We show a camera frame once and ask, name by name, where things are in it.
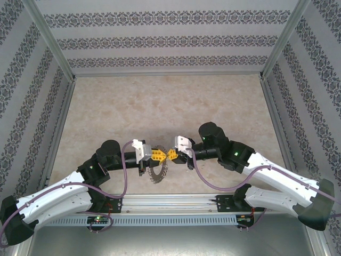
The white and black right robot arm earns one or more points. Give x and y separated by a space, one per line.
279 176

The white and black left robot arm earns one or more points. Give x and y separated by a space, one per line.
53 202

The small circuit board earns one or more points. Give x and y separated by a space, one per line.
243 218
98 219

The grey metal base sheet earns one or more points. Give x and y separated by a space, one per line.
170 242

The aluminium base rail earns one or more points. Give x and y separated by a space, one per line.
170 202

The aluminium side frame rail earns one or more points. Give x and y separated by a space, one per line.
277 128
62 128

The aluminium frame post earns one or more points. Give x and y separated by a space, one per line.
286 37
48 37

